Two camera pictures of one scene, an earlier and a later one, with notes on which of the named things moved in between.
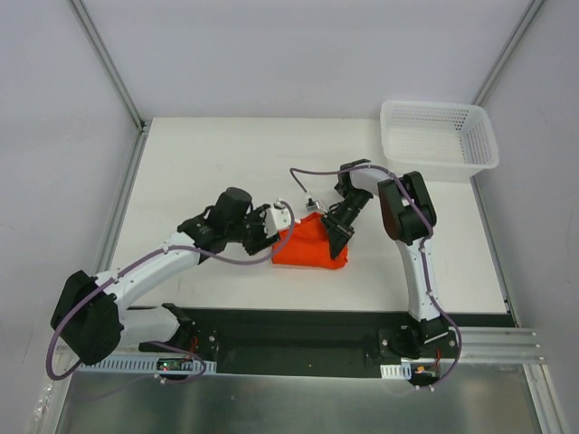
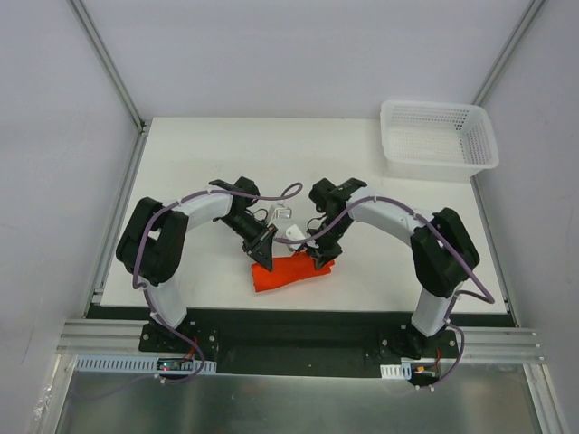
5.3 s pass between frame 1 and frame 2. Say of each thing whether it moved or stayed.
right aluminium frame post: stayed
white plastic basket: stayed
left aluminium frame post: stayed
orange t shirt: moved
